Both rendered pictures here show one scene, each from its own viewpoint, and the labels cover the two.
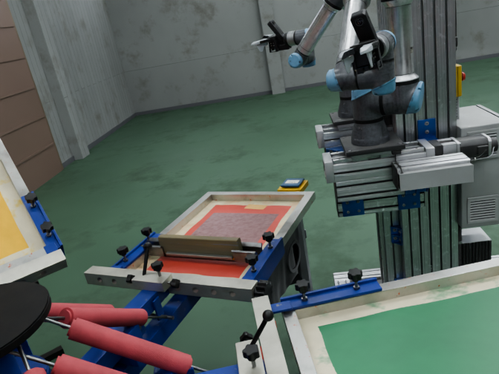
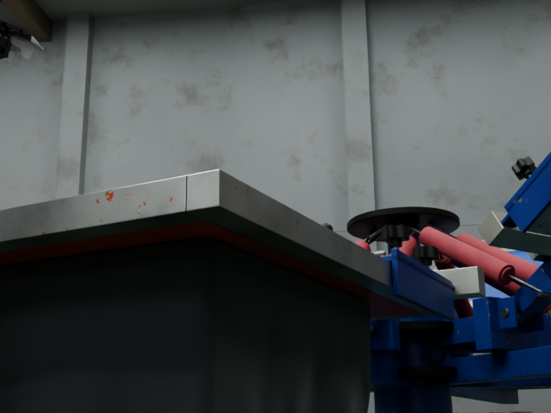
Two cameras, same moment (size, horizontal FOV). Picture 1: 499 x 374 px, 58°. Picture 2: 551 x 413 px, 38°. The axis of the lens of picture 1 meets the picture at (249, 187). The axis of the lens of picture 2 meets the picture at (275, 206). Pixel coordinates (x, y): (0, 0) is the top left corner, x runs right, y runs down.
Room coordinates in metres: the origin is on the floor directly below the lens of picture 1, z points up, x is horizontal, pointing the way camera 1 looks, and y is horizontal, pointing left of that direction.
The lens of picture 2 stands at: (2.97, 0.28, 0.74)
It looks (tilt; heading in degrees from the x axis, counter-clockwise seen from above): 16 degrees up; 180
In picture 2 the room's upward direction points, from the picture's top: 1 degrees counter-clockwise
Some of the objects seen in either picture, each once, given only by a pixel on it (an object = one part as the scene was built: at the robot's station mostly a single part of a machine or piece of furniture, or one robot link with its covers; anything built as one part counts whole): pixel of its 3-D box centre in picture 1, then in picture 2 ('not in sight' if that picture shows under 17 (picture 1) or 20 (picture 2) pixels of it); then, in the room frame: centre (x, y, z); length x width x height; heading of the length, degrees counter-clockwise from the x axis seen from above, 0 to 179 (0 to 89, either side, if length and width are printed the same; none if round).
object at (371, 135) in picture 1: (369, 128); not in sight; (1.75, -0.52, 1.31); 0.15 x 0.15 x 0.10
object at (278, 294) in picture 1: (275, 268); not in sight; (1.73, -0.05, 0.77); 0.46 x 0.09 x 0.36; 153
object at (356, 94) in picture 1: (368, 99); not in sight; (1.74, -0.52, 1.42); 0.13 x 0.12 x 0.14; 58
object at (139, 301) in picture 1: (145, 302); not in sight; (1.26, 0.40, 1.02); 0.17 x 0.06 x 0.05; 153
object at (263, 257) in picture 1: (263, 265); not in sight; (1.42, 0.00, 0.98); 0.30 x 0.05 x 0.07; 153
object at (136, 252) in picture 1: (139, 256); (413, 288); (1.67, 0.50, 0.97); 0.30 x 0.05 x 0.07; 153
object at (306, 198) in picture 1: (224, 231); (190, 283); (1.76, 0.14, 0.97); 0.79 x 0.58 x 0.04; 153
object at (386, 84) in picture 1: (377, 76); not in sight; (1.46, -0.47, 1.56); 0.11 x 0.08 x 0.11; 58
